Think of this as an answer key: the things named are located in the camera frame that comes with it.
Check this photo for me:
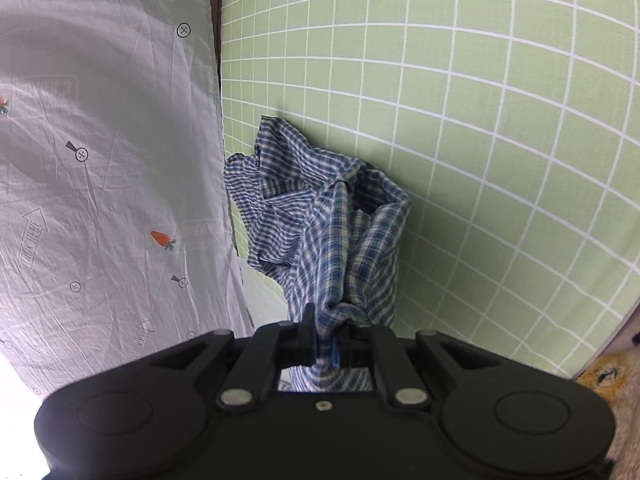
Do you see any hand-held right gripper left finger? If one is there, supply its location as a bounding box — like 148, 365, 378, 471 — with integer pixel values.
145, 304, 319, 409

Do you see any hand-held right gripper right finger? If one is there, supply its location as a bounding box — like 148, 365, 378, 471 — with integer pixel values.
331, 323, 501, 409

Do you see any blue plaid shirt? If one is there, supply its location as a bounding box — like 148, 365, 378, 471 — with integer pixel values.
223, 114, 413, 394

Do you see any green grid mat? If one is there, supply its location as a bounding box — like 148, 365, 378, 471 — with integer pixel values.
216, 0, 640, 380

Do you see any grey printed bed sheet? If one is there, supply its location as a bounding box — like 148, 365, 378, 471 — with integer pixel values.
0, 0, 257, 402

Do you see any yellow patterned cloth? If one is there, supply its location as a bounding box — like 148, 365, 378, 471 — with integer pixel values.
574, 327, 640, 480

